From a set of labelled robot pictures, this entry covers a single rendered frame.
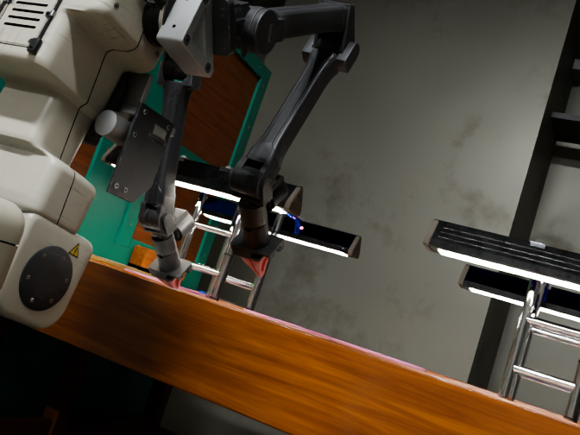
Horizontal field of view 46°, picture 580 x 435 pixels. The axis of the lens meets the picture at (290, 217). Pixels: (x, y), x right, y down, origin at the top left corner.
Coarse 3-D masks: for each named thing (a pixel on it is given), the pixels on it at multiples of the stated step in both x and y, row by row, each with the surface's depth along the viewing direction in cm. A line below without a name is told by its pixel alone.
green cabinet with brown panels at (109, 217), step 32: (224, 64) 276; (256, 64) 295; (160, 96) 243; (192, 96) 261; (224, 96) 281; (256, 96) 301; (192, 128) 266; (224, 128) 287; (96, 160) 221; (192, 160) 269; (224, 160) 293; (96, 192) 224; (192, 192) 277; (96, 224) 229; (128, 224) 243; (192, 256) 288
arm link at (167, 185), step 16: (160, 64) 173; (160, 80) 173; (192, 80) 169; (176, 96) 170; (176, 112) 170; (176, 128) 171; (176, 144) 172; (176, 160) 173; (160, 176) 171; (160, 192) 170; (144, 208) 172; (160, 208) 170; (144, 224) 173; (160, 224) 171
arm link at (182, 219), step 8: (176, 208) 183; (168, 216) 172; (176, 216) 179; (184, 216) 181; (168, 224) 172; (176, 224) 179; (184, 224) 180; (192, 224) 183; (152, 232) 175; (160, 232) 174; (168, 232) 173; (184, 232) 180; (176, 240) 182
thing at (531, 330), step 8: (544, 288) 187; (536, 296) 187; (536, 304) 186; (536, 312) 186; (528, 328) 186; (536, 328) 185; (528, 336) 185; (544, 336) 184; (552, 336) 183; (560, 336) 182; (528, 344) 185; (576, 344) 181; (520, 352) 185; (520, 360) 184; (520, 376) 184; (512, 384) 184; (544, 384) 182; (512, 392) 183; (568, 392) 179; (512, 400) 183; (576, 416) 177
